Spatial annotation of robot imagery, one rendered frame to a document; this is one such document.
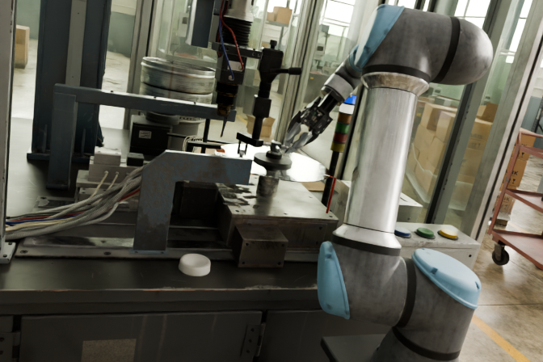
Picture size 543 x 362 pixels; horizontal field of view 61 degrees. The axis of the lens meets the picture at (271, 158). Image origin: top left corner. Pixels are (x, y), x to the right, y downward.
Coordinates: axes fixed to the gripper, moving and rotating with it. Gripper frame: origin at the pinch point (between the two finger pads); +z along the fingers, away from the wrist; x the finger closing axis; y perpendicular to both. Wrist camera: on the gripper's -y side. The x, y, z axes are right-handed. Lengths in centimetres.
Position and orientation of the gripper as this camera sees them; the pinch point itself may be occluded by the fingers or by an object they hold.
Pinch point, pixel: (287, 149)
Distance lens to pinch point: 130.4
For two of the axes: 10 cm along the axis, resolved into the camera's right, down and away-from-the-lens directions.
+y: 1.4, 0.7, -9.9
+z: -6.3, 7.7, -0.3
